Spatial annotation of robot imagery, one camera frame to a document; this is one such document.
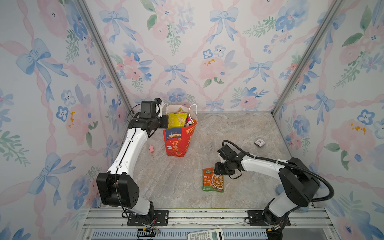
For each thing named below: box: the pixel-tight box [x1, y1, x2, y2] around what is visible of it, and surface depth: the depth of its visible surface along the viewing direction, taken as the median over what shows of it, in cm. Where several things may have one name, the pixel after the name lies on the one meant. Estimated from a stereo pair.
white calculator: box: [187, 228, 225, 240], surface depth 70 cm
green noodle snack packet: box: [202, 167, 224, 193], surface depth 87 cm
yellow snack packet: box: [168, 113, 188, 129], surface depth 87 cm
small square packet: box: [254, 138, 266, 147], surface depth 102 cm
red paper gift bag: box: [162, 103, 198, 158], surface depth 86 cm
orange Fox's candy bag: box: [177, 107, 197, 127], surface depth 88 cm
